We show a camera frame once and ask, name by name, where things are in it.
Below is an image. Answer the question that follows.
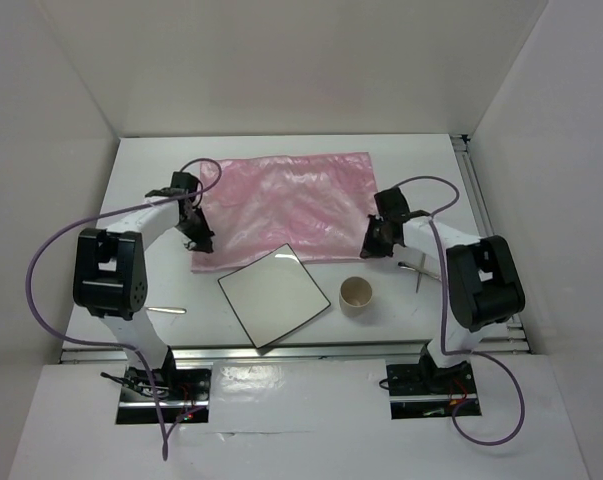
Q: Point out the square white plate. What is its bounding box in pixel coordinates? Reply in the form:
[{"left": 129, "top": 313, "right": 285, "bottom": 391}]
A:
[{"left": 218, "top": 244, "right": 331, "bottom": 349}]

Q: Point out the silver fork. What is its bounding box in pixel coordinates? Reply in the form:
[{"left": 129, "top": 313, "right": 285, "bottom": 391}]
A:
[{"left": 145, "top": 306, "right": 187, "bottom": 315}]

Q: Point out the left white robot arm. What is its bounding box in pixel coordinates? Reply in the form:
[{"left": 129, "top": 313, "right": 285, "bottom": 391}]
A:
[{"left": 73, "top": 171, "right": 214, "bottom": 399}]

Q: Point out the silver knife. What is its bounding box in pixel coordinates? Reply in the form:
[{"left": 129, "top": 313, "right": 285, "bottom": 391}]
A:
[{"left": 397, "top": 261, "right": 441, "bottom": 280}]

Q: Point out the pink satin cloth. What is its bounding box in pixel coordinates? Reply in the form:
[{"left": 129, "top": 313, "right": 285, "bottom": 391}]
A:
[{"left": 191, "top": 152, "right": 378, "bottom": 273}]

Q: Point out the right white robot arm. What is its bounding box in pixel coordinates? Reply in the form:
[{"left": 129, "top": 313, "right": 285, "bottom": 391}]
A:
[{"left": 360, "top": 187, "right": 526, "bottom": 392}]

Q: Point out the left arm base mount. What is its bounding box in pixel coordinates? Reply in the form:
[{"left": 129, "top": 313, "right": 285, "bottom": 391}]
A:
[{"left": 100, "top": 367, "right": 212, "bottom": 425}]

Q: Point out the aluminium table rail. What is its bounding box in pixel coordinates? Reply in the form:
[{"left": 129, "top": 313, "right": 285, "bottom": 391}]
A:
[{"left": 67, "top": 135, "right": 525, "bottom": 370}]

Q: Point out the beige cup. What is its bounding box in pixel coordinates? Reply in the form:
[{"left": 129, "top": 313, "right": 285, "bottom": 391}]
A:
[{"left": 339, "top": 276, "right": 373, "bottom": 317}]

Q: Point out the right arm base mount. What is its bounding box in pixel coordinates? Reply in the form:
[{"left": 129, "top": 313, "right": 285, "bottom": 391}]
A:
[{"left": 378, "top": 362, "right": 482, "bottom": 420}]

